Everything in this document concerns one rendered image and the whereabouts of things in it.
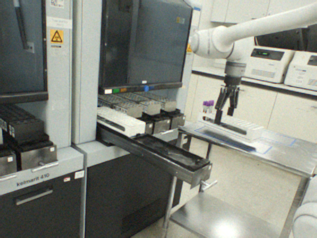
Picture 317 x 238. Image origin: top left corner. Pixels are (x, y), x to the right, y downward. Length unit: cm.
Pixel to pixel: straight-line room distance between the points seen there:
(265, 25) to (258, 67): 228
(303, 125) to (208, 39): 224
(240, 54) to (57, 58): 74
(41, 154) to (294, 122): 270
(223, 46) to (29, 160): 84
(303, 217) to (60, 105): 90
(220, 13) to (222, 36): 281
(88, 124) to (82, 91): 16
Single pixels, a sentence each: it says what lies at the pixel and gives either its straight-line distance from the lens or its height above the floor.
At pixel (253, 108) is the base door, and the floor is 58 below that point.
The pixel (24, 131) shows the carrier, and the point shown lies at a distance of 108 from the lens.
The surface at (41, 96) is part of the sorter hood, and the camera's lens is 106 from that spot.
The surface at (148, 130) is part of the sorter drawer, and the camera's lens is 140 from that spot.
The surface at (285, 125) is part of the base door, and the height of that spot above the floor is 49.
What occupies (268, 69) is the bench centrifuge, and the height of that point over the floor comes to 103.
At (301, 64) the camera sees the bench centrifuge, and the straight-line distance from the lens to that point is 320.
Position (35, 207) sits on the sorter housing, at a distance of 116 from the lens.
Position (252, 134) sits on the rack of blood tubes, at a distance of 122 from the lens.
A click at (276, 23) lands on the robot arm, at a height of 132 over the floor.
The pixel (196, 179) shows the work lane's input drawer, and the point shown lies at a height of 77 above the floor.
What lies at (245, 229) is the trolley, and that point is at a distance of 168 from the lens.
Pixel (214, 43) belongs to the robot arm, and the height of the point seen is 123.
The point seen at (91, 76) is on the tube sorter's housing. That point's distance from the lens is 119.
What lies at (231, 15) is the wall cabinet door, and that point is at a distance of 384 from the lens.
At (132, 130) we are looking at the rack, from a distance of 115.
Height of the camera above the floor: 124
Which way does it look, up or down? 21 degrees down
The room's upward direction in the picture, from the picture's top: 7 degrees clockwise
